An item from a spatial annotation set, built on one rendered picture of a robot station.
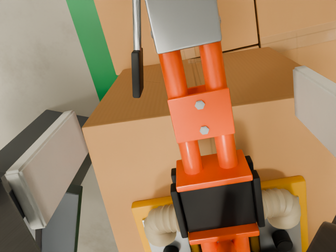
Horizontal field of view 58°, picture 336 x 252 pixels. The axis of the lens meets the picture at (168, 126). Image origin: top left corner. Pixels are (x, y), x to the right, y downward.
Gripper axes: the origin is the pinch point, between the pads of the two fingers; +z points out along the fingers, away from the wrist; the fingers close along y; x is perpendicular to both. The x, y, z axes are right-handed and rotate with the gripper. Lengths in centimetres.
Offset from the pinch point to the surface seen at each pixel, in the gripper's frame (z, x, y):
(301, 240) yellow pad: 25.1, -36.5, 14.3
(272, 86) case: 33.6, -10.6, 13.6
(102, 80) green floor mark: 121, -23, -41
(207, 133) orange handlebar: 12.4, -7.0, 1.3
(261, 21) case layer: 67, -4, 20
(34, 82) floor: 121, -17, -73
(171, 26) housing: 12.5, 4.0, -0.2
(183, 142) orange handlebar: 13.2, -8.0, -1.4
